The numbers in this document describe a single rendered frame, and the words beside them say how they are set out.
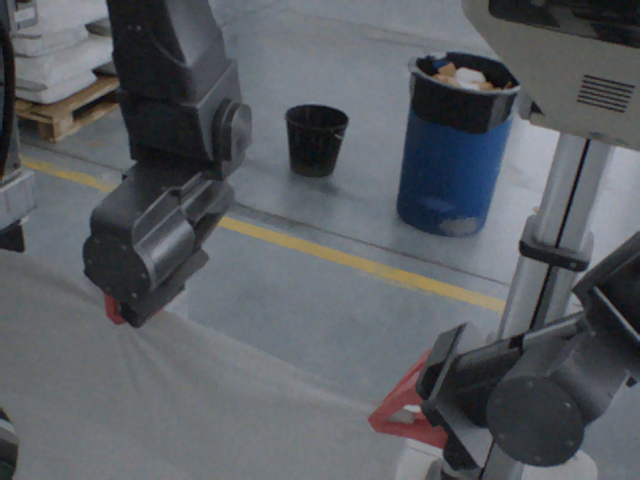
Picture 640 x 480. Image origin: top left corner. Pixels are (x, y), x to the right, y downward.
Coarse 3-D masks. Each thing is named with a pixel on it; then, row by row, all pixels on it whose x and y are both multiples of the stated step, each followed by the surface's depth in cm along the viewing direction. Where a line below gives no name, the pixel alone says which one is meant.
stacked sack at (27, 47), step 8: (64, 32) 332; (72, 32) 335; (80, 32) 339; (16, 40) 314; (24, 40) 314; (32, 40) 317; (40, 40) 320; (48, 40) 323; (56, 40) 327; (64, 40) 331; (72, 40) 334; (80, 40) 340; (16, 48) 315; (24, 48) 314; (32, 48) 316; (40, 48) 319; (48, 48) 322; (56, 48) 328; (64, 48) 333
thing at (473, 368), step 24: (480, 336) 54; (456, 360) 50; (480, 360) 48; (504, 360) 47; (456, 384) 49; (480, 384) 48; (432, 408) 47; (456, 408) 48; (480, 408) 48; (456, 432) 47; (480, 432) 49; (456, 456) 48; (480, 456) 48
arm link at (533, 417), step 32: (608, 256) 44; (576, 288) 43; (576, 320) 41; (608, 320) 42; (544, 352) 41; (576, 352) 38; (608, 352) 40; (512, 384) 39; (544, 384) 37; (576, 384) 37; (608, 384) 37; (512, 416) 39; (544, 416) 38; (576, 416) 37; (512, 448) 39; (544, 448) 38; (576, 448) 37
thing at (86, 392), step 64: (0, 256) 68; (0, 320) 73; (64, 320) 69; (0, 384) 78; (64, 384) 75; (128, 384) 70; (192, 384) 64; (256, 384) 59; (320, 384) 57; (64, 448) 76; (128, 448) 74; (192, 448) 69; (256, 448) 63; (320, 448) 61; (384, 448) 58
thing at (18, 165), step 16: (0, 0) 72; (0, 48) 74; (0, 64) 75; (0, 80) 76; (0, 96) 77; (0, 112) 77; (0, 128) 78; (16, 128) 81; (16, 144) 81; (16, 160) 82
